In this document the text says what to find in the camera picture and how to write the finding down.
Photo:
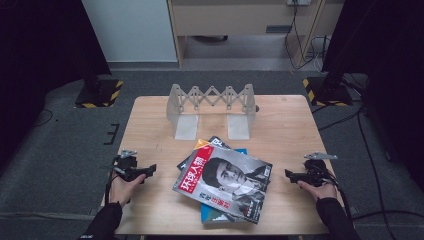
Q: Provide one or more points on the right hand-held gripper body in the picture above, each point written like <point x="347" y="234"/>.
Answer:
<point x="316" y="171"/>

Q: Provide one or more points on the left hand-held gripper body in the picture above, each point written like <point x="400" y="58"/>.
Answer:
<point x="128" y="168"/>

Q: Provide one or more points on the grey metal expandable book rack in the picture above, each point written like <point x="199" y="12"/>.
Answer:
<point x="186" y="128"/>

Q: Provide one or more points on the grey portrait magazine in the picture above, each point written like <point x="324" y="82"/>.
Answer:
<point x="226" y="181"/>

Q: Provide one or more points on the dark book with orange cracks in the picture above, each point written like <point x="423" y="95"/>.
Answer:
<point x="218" y="142"/>

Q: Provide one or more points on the blue book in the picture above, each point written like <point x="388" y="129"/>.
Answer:
<point x="209" y="213"/>

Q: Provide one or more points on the person's right hand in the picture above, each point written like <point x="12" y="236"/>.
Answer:
<point x="321" y="192"/>

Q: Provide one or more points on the person's left hand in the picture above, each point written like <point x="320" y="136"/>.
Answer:
<point x="121" y="191"/>

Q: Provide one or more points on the black stand base hazard stripes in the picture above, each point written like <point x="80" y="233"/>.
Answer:
<point x="100" y="95"/>
<point x="328" y="95"/>

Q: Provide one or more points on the white panel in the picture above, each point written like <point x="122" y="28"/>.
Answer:
<point x="130" y="30"/>

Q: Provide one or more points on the black curtain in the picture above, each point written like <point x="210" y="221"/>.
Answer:
<point x="40" y="50"/>
<point x="393" y="50"/>

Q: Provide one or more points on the beige wooden cabinet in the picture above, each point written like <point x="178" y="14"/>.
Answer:
<point x="233" y="16"/>

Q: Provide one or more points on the white power strip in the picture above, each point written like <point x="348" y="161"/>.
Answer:
<point x="299" y="2"/>

